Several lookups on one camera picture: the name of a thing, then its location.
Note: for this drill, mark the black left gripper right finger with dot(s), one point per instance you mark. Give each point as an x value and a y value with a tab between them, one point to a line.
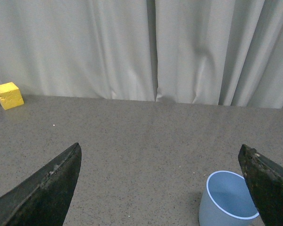
264	179

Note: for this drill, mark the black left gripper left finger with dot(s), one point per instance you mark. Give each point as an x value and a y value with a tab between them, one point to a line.
44	198

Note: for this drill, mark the blue plastic cup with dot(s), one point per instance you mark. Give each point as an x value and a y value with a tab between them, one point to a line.
226	201

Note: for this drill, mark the yellow foam cube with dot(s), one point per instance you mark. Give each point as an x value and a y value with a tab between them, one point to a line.
10	96

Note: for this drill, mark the grey-green curtain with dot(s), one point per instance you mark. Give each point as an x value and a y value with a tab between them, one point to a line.
215	52

